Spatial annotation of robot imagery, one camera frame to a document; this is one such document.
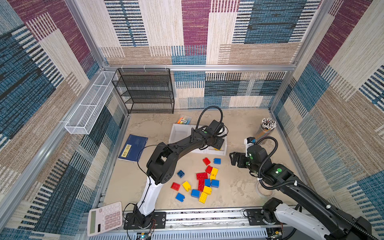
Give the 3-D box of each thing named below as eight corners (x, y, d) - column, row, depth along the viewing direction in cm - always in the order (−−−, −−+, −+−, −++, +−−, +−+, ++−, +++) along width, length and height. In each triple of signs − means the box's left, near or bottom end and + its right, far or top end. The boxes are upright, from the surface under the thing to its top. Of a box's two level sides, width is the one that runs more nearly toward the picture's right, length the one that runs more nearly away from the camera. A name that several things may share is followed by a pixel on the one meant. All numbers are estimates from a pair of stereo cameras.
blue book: (119, 159, 97) (117, 157, 95) (130, 136, 108) (129, 134, 106) (138, 162, 96) (137, 160, 94) (148, 139, 107) (147, 136, 105)
